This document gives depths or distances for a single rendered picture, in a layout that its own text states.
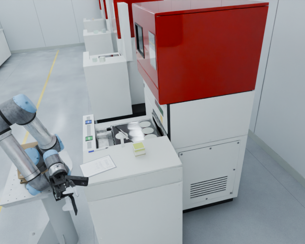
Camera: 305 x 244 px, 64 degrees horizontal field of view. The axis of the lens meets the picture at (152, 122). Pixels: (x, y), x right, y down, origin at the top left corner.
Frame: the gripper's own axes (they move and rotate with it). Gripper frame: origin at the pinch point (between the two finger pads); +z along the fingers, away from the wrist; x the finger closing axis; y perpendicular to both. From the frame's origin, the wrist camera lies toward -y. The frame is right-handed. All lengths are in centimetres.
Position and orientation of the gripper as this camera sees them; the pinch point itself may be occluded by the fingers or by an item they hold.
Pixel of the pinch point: (78, 205)
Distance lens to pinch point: 119.3
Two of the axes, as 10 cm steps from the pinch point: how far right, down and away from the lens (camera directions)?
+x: 2.3, -7.7, -5.9
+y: -8.0, 1.9, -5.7
